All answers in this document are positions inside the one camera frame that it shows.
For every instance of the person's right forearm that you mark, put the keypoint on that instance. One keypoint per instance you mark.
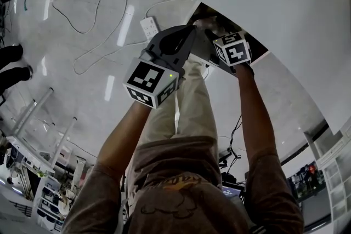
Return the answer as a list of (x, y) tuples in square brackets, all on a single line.
[(255, 117)]

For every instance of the lit computer monitor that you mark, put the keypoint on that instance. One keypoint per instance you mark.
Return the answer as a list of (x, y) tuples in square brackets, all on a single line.
[(231, 192)]

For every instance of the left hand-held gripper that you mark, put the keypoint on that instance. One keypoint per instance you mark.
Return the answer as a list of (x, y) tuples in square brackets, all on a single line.
[(149, 78)]

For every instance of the pale item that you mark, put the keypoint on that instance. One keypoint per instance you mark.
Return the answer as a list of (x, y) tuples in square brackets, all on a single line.
[(205, 23)]

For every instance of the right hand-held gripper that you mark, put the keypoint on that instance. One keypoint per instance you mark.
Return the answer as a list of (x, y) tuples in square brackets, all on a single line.
[(234, 53)]

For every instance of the person's beige trousers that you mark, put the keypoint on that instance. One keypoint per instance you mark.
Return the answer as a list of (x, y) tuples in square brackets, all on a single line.
[(192, 101)]

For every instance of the cluttered storage shelf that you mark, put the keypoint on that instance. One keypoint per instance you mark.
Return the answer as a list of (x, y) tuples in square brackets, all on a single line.
[(53, 200)]

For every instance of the white grid cabinet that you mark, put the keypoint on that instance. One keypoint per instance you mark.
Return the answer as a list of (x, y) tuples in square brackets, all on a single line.
[(336, 175)]

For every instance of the person's brown shirt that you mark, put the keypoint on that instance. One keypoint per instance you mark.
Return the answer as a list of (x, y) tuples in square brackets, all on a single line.
[(178, 189)]

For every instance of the white drawer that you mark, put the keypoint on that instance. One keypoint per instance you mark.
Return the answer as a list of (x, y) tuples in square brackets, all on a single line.
[(201, 46)]

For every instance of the white metal frame table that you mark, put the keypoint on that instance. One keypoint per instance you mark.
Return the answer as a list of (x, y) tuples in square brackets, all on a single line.
[(35, 109)]

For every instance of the person's left forearm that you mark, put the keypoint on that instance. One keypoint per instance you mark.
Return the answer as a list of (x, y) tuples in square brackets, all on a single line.
[(123, 137)]

